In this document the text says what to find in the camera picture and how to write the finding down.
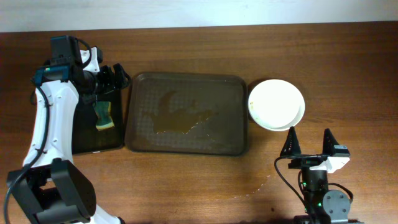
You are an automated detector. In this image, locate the green yellow sponge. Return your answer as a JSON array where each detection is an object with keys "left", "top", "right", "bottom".
[{"left": 93, "top": 101, "right": 114, "bottom": 131}]

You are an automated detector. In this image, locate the large brown serving tray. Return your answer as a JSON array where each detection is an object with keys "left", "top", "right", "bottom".
[{"left": 124, "top": 72, "right": 248, "bottom": 156}]

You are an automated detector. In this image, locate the white plate with sauce stain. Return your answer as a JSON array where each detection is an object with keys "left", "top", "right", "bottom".
[{"left": 249, "top": 105, "right": 305, "bottom": 131}]

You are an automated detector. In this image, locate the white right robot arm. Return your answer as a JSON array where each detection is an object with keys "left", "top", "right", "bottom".
[{"left": 124, "top": 72, "right": 354, "bottom": 223}]

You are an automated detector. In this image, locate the small black tray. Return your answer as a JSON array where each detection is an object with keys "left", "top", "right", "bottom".
[{"left": 72, "top": 90, "right": 124, "bottom": 154}]

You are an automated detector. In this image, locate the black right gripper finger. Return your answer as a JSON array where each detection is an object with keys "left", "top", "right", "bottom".
[
  {"left": 322, "top": 128, "right": 339, "bottom": 156},
  {"left": 280, "top": 126, "right": 301, "bottom": 157}
]

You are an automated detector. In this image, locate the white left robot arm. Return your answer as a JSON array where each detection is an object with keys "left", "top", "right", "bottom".
[{"left": 5, "top": 63, "right": 131, "bottom": 223}]

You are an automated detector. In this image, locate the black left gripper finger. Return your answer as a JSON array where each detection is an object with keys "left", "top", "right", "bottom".
[
  {"left": 99, "top": 65, "right": 114, "bottom": 92},
  {"left": 113, "top": 63, "right": 131, "bottom": 90}
]

